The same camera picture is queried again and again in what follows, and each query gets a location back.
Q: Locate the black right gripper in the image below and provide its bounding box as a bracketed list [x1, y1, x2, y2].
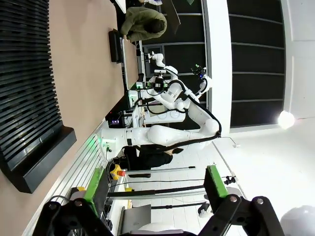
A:
[149, 75, 169, 95]

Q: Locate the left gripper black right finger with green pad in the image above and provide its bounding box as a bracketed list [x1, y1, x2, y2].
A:
[198, 165, 288, 236]

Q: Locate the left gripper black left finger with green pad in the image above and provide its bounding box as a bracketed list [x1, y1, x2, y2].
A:
[31, 167, 112, 236]

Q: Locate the black slotted PCB rack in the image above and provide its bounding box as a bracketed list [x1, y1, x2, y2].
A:
[0, 0, 77, 194]

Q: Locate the yellow emergency stop button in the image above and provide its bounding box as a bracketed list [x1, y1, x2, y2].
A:
[109, 164, 126, 180]

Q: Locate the white side table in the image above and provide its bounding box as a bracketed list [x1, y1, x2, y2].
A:
[122, 38, 140, 97]

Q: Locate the grey metal plate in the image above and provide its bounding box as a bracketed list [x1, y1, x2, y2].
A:
[117, 204, 152, 236]

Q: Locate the black control box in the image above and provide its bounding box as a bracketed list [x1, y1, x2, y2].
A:
[105, 111, 126, 128]

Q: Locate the small black slotted rack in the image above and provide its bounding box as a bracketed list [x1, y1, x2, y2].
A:
[108, 29, 124, 65]

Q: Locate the person in olive jacket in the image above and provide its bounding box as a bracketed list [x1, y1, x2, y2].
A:
[120, 6, 168, 42]

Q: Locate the round bright lamp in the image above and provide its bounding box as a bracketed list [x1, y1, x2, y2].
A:
[277, 110, 296, 130]

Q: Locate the aluminium table frame rail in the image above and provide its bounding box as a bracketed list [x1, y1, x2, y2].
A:
[23, 120, 110, 236]

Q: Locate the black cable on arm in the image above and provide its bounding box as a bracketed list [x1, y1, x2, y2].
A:
[169, 79, 222, 154]

